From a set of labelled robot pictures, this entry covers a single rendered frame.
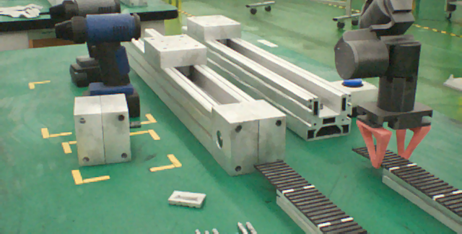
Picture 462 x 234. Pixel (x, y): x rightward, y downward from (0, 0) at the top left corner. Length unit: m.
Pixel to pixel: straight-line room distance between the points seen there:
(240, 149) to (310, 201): 0.18
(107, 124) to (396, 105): 0.47
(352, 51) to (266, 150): 0.23
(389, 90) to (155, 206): 0.39
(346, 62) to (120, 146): 0.41
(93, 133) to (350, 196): 0.44
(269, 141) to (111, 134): 0.27
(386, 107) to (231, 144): 0.25
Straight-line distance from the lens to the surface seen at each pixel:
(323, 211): 0.76
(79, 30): 1.16
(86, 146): 0.98
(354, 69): 0.82
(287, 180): 0.84
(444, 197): 0.84
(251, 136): 0.91
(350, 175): 0.95
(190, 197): 0.85
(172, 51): 1.26
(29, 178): 0.98
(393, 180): 0.92
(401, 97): 0.88
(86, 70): 1.45
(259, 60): 1.40
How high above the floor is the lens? 1.18
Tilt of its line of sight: 19 degrees down
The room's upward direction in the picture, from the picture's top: straight up
